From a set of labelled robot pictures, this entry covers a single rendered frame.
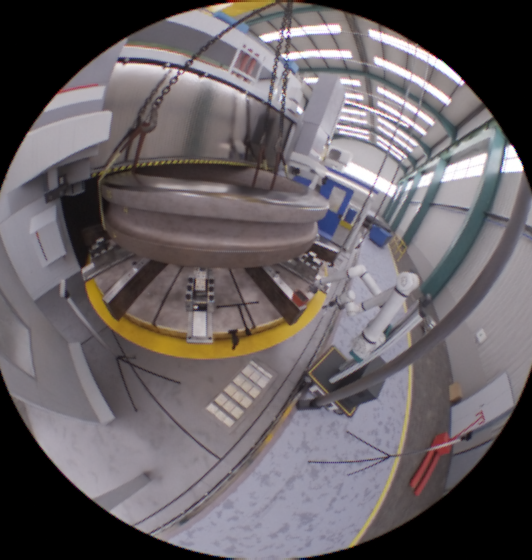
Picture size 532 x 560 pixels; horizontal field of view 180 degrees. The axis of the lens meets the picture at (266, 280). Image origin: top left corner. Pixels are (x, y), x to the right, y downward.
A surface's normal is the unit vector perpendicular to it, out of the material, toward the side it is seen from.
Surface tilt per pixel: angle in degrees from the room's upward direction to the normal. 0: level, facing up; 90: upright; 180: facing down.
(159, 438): 0
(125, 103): 90
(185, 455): 0
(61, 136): 90
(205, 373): 0
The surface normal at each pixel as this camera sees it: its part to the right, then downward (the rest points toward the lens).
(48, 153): 0.79, 0.54
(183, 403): 0.27, -0.73
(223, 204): 0.26, 0.69
